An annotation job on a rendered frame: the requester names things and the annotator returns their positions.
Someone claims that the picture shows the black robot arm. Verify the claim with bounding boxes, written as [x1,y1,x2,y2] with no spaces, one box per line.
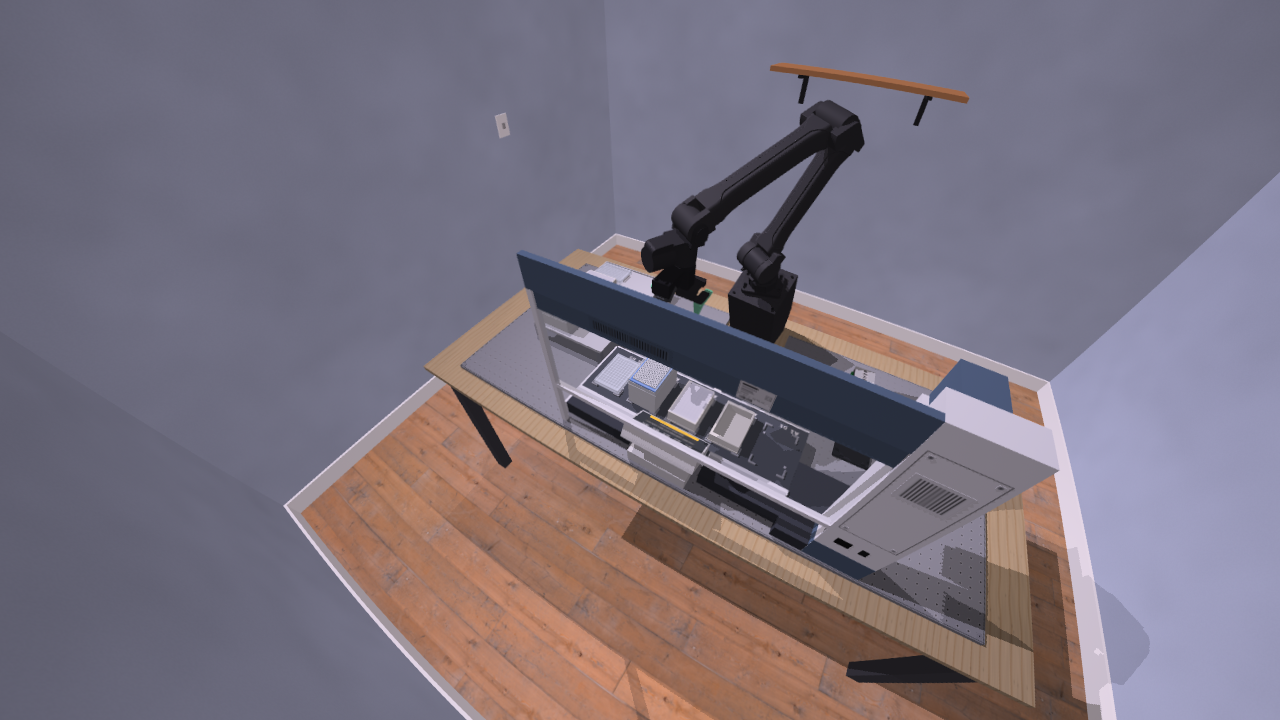
[641,100,864,302]

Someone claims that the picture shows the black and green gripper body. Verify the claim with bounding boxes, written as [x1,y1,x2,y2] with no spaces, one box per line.
[675,263,710,305]

